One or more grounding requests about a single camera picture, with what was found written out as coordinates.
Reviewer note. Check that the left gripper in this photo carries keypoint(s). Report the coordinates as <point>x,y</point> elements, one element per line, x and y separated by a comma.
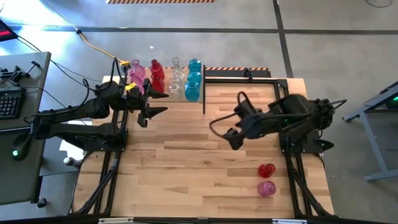
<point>138,102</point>

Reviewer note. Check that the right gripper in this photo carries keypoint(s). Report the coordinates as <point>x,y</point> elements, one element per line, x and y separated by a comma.
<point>245,129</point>

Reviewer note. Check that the pink slender glass vase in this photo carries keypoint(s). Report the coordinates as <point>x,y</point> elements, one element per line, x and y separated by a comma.
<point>136,82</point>

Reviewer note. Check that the red ribbed bottle vase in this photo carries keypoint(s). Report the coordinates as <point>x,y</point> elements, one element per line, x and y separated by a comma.
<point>157,69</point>

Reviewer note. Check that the blue round dotted vase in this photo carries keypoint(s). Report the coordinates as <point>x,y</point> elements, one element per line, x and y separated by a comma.
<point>192,91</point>

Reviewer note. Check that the clear faceted tall vase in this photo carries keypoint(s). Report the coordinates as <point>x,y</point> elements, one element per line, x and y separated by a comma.
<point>176,67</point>

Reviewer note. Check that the red flared glass vase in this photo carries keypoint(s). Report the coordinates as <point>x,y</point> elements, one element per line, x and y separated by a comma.
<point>265,171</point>

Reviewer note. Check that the blue cylindrical glass vase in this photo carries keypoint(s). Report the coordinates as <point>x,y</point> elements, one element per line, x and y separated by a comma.
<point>195,64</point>

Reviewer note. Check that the pink round swirl vase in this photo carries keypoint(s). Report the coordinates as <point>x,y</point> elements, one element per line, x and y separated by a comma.
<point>266,188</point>

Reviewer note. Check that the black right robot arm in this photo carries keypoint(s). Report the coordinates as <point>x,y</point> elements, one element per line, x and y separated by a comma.
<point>298,115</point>

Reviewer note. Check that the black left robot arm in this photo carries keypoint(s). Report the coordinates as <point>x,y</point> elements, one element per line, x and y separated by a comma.
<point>77,112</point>

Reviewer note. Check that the yellow label tag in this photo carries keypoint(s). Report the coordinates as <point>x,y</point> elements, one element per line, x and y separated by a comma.
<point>130,86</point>

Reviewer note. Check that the white paper sheet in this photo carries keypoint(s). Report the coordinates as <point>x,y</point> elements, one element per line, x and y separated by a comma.
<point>66,149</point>

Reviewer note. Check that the small grey bottle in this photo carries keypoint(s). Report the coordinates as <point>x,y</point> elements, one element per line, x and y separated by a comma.
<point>71,161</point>

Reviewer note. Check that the grey desk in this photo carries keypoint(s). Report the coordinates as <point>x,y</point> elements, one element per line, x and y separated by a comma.
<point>34,77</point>

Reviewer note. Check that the grey metal table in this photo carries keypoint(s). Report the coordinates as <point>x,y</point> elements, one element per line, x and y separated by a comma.
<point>374,140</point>

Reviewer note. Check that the black computer mouse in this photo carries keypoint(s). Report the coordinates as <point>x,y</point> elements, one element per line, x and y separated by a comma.
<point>21,146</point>

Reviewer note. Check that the black desk clamp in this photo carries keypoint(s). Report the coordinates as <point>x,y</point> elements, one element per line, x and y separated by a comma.
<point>15,74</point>

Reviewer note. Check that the black keyboard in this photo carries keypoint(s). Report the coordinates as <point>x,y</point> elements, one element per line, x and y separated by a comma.
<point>11,104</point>

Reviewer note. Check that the black round knob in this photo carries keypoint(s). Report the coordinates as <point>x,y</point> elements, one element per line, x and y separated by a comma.
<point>41,203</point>

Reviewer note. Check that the black device with red display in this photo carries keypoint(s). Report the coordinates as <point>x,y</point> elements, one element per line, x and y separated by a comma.
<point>6,32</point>

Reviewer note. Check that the wooden shelf with black frame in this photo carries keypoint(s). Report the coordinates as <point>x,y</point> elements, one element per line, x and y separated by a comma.
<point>192,104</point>

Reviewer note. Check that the white frame bracket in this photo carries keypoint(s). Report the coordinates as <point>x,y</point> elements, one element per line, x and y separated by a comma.
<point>115,221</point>
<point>289,221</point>

